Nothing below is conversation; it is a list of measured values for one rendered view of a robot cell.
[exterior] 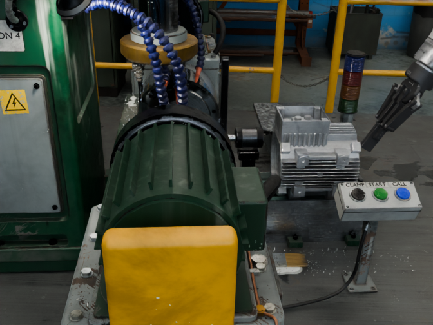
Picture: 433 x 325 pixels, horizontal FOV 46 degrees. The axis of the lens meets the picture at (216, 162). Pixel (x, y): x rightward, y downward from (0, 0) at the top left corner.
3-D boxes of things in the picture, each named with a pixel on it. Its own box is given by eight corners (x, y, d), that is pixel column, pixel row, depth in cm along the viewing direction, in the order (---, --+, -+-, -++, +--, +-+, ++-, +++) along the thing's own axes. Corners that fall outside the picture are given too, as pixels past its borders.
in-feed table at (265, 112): (261, 161, 180) (263, 130, 175) (251, 129, 204) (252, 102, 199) (327, 160, 182) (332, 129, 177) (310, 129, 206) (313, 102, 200)
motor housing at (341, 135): (278, 208, 132) (284, 142, 123) (267, 172, 148) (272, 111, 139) (354, 207, 133) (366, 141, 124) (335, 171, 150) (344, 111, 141)
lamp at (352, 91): (342, 100, 158) (345, 86, 156) (337, 93, 163) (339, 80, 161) (361, 100, 159) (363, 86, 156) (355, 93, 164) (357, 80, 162)
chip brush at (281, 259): (227, 267, 129) (228, 264, 129) (227, 255, 133) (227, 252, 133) (308, 267, 129) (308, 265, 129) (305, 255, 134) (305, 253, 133)
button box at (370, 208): (339, 222, 112) (345, 208, 108) (332, 195, 116) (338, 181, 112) (415, 220, 113) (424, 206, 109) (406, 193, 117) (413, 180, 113)
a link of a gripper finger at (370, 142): (386, 129, 127) (387, 130, 126) (368, 151, 129) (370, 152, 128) (377, 123, 126) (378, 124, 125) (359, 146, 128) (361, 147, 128)
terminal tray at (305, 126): (280, 147, 128) (282, 121, 125) (273, 130, 137) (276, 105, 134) (327, 147, 129) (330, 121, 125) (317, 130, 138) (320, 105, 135)
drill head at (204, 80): (135, 171, 149) (131, 89, 137) (144, 116, 185) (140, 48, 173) (221, 169, 150) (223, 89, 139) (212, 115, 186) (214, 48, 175)
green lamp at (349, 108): (340, 113, 160) (342, 100, 158) (335, 106, 165) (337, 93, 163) (359, 113, 161) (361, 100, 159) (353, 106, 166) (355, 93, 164)
